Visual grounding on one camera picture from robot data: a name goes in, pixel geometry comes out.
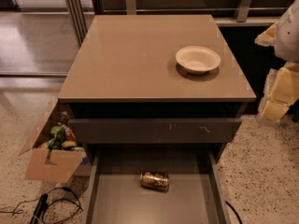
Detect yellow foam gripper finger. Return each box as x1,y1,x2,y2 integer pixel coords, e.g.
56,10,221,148
258,62,299,121
254,22,278,47

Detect orange crushed soda can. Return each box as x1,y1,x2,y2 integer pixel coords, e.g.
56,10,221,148
139,171,170,191

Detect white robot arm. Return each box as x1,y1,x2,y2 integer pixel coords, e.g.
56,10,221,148
255,0,299,121

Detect open grey middle drawer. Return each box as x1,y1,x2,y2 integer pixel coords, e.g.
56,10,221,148
82,148,231,224

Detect grey top drawer front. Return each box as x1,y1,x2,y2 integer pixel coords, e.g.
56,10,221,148
69,118,241,145

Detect white paper bowl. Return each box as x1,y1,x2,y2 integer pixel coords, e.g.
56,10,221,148
176,46,221,75

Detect grey cabinet with glossy top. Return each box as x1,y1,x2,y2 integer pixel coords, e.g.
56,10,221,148
58,15,255,157

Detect snack packets in box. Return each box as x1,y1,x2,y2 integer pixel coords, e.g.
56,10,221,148
38,111,84,151

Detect cardboard box of snacks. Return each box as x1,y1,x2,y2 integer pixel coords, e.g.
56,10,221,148
20,99,92,183

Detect black power adapter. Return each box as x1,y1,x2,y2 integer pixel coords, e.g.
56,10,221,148
29,194,48,224

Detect black cable right of drawer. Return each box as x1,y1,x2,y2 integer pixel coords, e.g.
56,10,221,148
225,200,244,224

